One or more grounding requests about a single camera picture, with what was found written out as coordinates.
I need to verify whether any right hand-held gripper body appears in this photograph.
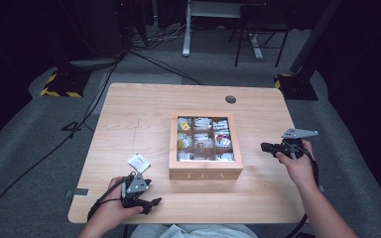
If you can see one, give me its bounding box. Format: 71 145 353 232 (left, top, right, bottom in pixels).
278 128 319 161

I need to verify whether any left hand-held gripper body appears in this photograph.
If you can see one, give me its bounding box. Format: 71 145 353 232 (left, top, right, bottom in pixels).
120 172 153 209

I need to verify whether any person's right hand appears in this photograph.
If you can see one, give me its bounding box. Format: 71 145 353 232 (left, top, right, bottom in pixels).
275 140 316 190

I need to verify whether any person's left hand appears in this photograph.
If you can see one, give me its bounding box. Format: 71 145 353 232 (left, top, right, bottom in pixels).
93 176 145 230

